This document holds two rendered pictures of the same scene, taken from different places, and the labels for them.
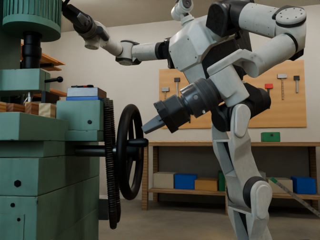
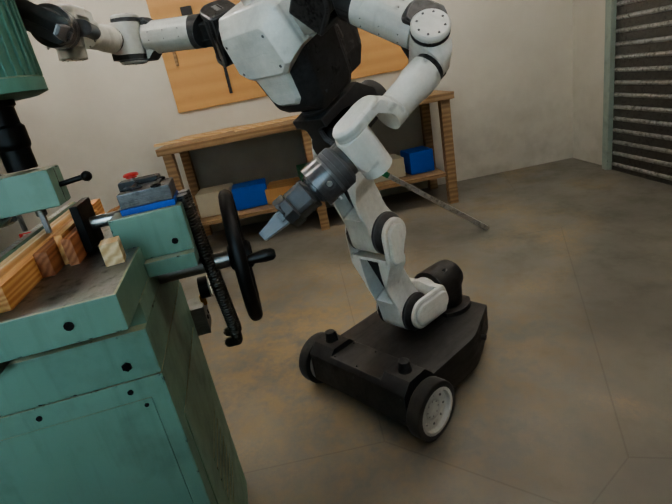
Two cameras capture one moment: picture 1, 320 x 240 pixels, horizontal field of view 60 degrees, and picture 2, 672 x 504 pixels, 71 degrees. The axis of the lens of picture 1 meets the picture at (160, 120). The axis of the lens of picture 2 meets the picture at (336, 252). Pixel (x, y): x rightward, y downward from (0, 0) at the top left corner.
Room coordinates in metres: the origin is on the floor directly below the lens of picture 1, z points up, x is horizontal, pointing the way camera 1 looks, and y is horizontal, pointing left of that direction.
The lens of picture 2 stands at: (-0.12, 0.16, 1.14)
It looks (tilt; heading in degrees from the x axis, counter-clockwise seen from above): 21 degrees down; 344
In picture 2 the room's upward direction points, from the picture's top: 11 degrees counter-clockwise
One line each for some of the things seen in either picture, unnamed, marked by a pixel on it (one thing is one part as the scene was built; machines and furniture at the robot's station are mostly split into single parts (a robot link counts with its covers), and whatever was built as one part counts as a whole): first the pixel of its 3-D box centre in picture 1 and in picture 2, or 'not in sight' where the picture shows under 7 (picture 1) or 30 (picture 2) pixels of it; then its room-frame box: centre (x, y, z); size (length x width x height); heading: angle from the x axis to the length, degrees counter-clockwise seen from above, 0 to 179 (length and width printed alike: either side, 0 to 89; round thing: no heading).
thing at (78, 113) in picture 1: (86, 117); (156, 225); (0.87, 0.23, 0.91); 0.15 x 0.14 x 0.09; 173
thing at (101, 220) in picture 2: (59, 106); (103, 220); (0.88, 0.32, 0.95); 0.09 x 0.07 x 0.09; 173
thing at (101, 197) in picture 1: (96, 206); (186, 318); (1.14, 0.25, 0.58); 0.12 x 0.08 x 0.08; 83
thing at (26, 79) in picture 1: (25, 84); (22, 196); (0.90, 0.44, 1.03); 0.14 x 0.07 x 0.09; 83
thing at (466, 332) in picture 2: not in sight; (409, 326); (1.31, -0.49, 0.19); 0.64 x 0.52 x 0.33; 113
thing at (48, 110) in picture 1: (47, 111); (112, 251); (0.75, 0.30, 0.92); 0.04 x 0.03 x 0.04; 1
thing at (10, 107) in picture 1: (33, 115); (64, 245); (0.88, 0.40, 0.92); 0.23 x 0.02 x 0.04; 173
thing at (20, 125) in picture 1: (60, 132); (120, 256); (0.88, 0.32, 0.87); 0.61 x 0.30 x 0.06; 173
